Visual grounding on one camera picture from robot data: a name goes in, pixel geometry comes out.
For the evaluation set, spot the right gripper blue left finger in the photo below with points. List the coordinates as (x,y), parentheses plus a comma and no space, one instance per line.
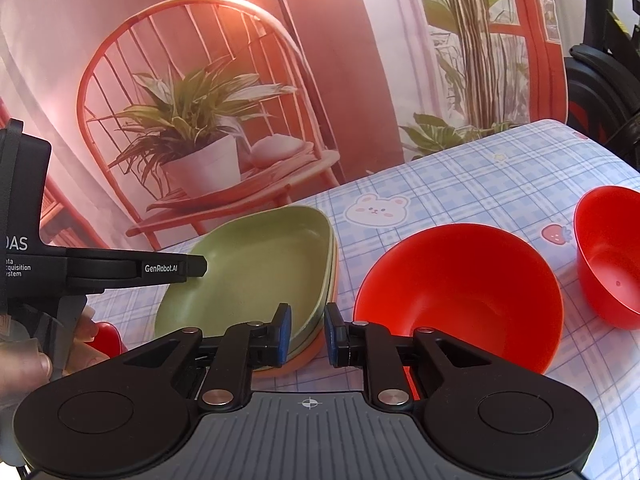
(242,349)

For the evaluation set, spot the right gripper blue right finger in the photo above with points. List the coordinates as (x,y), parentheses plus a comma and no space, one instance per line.
(381,356)

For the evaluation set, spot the medium red bowl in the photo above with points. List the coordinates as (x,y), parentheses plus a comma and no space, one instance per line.
(108,340)

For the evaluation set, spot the green plate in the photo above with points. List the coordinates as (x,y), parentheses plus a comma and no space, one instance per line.
(255,263)

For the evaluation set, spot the large red bowl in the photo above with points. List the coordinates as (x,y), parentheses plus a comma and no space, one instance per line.
(478,283)

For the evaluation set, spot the person's left hand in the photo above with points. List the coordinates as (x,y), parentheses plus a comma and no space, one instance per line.
(25,368)

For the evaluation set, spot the orange square plate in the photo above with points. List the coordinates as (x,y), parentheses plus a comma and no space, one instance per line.
(312,346)

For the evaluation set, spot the printed room backdrop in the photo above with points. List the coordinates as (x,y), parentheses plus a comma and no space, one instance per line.
(167,118)

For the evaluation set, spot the blue plaid tablecloth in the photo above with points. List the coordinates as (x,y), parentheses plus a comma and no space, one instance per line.
(526,181)

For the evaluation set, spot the small red bowl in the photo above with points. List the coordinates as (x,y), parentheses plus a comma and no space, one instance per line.
(606,228)

